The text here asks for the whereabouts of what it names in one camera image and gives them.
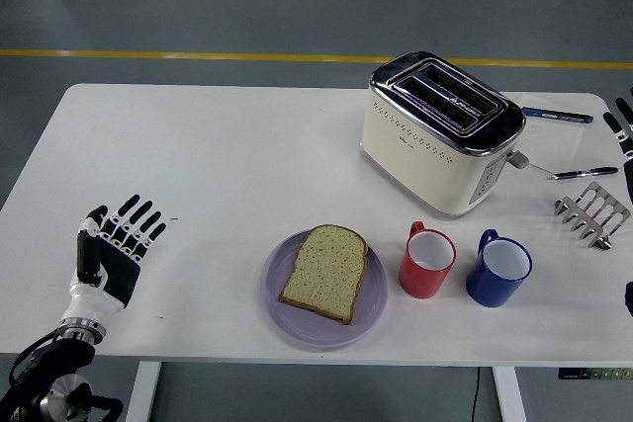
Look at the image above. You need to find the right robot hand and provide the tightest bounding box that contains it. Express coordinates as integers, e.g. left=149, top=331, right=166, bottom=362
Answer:
left=602, top=87, right=633, bottom=176

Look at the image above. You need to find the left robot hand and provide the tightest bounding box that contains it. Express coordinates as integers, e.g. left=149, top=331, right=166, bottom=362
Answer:
left=61, top=194, right=168, bottom=328

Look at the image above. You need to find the purple plastic plate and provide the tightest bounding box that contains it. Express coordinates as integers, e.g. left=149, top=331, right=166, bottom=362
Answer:
left=259, top=227, right=390, bottom=352

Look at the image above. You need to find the brown bread slice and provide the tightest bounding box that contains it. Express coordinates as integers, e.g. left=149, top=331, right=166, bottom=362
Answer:
left=278, top=223, right=370, bottom=326

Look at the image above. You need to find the black ballpoint pen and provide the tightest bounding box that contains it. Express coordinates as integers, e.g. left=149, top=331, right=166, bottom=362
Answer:
left=547, top=166, right=619, bottom=181

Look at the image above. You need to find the white paper sheet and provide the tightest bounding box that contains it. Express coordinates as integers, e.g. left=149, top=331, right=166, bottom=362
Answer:
left=516, top=92, right=589, bottom=174

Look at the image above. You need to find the blue marker pen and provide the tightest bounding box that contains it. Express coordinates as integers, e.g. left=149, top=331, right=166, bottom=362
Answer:
left=521, top=106, right=594, bottom=125

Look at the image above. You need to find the metal toast rack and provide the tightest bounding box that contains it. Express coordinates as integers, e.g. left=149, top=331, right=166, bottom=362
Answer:
left=552, top=181, right=633, bottom=250

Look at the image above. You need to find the white table leg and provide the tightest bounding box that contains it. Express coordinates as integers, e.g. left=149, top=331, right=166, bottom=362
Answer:
left=492, top=366, right=528, bottom=422
left=124, top=361, right=163, bottom=422

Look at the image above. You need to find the blue enamel mug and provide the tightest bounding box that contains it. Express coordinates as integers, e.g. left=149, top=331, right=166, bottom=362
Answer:
left=465, top=228, right=534, bottom=308

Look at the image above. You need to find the cream and chrome toaster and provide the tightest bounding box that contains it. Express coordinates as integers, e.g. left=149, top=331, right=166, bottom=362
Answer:
left=359, top=49, right=530, bottom=219

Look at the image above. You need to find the black table control panel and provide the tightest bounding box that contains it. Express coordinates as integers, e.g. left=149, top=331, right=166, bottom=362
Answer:
left=557, top=366, right=633, bottom=381

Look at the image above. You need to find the red enamel mug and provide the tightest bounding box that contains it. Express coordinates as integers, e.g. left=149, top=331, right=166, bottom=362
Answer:
left=398, top=220, right=457, bottom=300

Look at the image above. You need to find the black cable under table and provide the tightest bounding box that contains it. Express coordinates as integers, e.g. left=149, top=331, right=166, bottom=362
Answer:
left=469, top=366, right=482, bottom=422

